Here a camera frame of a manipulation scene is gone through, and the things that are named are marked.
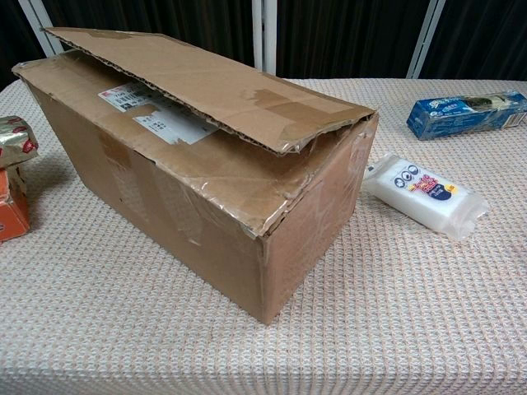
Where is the large brown cardboard box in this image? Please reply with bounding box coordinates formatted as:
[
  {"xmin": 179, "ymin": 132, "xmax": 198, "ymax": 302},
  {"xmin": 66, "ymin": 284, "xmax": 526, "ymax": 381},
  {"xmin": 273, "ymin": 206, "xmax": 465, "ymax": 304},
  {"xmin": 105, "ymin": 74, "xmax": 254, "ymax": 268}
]
[{"xmin": 11, "ymin": 26, "xmax": 380, "ymax": 326}]

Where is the beige woven tablecloth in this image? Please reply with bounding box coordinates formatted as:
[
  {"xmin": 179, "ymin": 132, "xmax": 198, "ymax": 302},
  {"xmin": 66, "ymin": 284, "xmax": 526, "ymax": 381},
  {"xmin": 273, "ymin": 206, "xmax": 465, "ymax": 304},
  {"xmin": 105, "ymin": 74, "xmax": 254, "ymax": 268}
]
[{"xmin": 0, "ymin": 77, "xmax": 527, "ymax": 395}]

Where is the white tissue pack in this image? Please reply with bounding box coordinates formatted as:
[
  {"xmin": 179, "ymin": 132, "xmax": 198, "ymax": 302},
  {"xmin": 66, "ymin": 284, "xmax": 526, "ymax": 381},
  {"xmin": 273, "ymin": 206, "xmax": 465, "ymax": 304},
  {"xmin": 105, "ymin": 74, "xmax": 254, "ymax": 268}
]
[{"xmin": 361, "ymin": 152, "xmax": 491, "ymax": 242}]

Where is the black pleated curtain panel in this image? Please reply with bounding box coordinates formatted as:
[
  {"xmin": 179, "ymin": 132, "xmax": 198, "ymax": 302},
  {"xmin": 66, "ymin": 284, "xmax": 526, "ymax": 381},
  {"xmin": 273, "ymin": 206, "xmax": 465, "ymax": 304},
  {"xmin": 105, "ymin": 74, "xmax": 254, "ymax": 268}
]
[
  {"xmin": 419, "ymin": 0, "xmax": 527, "ymax": 81},
  {"xmin": 0, "ymin": 0, "xmax": 46, "ymax": 94},
  {"xmin": 276, "ymin": 0, "xmax": 431, "ymax": 80},
  {"xmin": 40, "ymin": 0, "xmax": 254, "ymax": 69}
]

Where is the blue cookie box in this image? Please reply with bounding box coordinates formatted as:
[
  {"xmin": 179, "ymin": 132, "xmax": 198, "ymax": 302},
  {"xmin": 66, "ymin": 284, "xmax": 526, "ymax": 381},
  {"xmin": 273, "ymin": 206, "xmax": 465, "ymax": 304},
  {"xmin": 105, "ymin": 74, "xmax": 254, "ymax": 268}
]
[{"xmin": 406, "ymin": 91, "xmax": 527, "ymax": 142}]

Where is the orange snack box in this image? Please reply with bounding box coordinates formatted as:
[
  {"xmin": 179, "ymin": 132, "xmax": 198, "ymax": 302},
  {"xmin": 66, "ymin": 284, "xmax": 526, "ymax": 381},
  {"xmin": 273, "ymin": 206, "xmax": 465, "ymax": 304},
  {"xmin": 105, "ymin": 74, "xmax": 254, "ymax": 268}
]
[{"xmin": 0, "ymin": 164, "xmax": 31, "ymax": 244}]

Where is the gold red patterned snack box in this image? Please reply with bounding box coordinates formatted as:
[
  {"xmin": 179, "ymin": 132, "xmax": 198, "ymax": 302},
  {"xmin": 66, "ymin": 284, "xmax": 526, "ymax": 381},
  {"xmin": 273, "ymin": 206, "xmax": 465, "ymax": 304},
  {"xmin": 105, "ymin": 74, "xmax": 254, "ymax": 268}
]
[{"xmin": 0, "ymin": 115, "xmax": 40, "ymax": 169}]

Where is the white frame post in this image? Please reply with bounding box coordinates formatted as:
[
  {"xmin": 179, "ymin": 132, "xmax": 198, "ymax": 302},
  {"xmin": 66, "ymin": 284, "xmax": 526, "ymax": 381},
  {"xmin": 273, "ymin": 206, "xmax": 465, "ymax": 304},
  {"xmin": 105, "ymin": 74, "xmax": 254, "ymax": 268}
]
[
  {"xmin": 251, "ymin": 0, "xmax": 277, "ymax": 77},
  {"xmin": 18, "ymin": 0, "xmax": 63, "ymax": 58},
  {"xmin": 406, "ymin": 0, "xmax": 446, "ymax": 80}
]

